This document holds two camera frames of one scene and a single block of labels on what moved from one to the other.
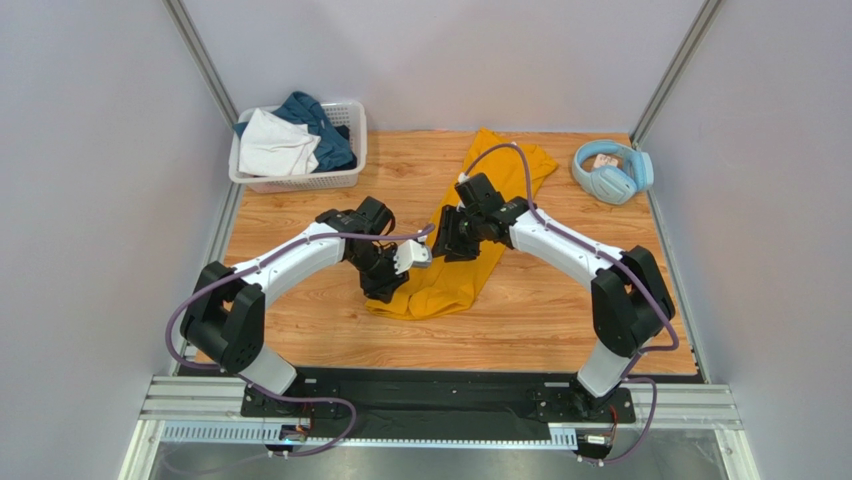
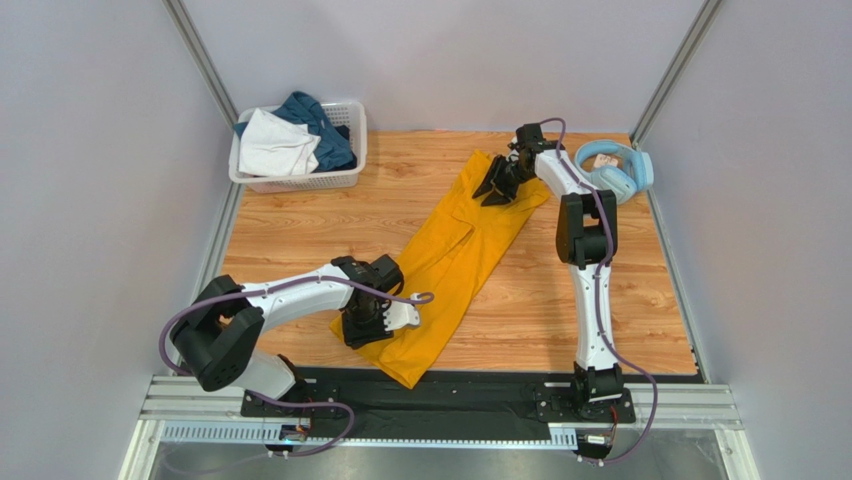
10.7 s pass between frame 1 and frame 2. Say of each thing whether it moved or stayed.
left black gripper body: moved
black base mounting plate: stayed
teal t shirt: stayed
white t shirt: stayed
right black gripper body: moved
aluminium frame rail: stayed
